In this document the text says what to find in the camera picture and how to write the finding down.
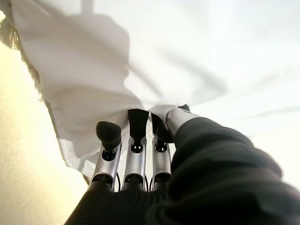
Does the white duvet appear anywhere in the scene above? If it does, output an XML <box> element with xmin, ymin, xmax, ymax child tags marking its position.
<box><xmin>9</xmin><ymin>0</ymin><xmax>300</xmax><ymax>186</ymax></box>

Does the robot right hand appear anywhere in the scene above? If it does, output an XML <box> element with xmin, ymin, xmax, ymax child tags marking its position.
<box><xmin>63</xmin><ymin>104</ymin><xmax>300</xmax><ymax>225</ymax></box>

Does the white fringed blanket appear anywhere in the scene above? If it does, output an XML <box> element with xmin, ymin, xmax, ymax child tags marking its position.
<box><xmin>0</xmin><ymin>0</ymin><xmax>56</xmax><ymax>108</ymax></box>

